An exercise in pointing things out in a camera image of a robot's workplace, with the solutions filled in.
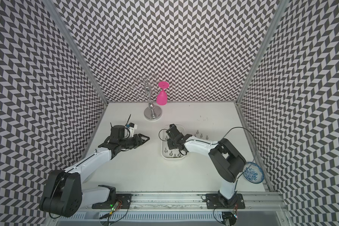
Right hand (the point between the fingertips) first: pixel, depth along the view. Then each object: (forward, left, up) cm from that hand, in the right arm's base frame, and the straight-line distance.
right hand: (173, 143), depth 92 cm
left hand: (-2, +15, +8) cm, 18 cm away
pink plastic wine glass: (+29, +8, +16) cm, 34 cm away
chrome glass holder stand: (+26, +16, +25) cm, 40 cm away
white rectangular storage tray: (-6, +4, -1) cm, 7 cm away
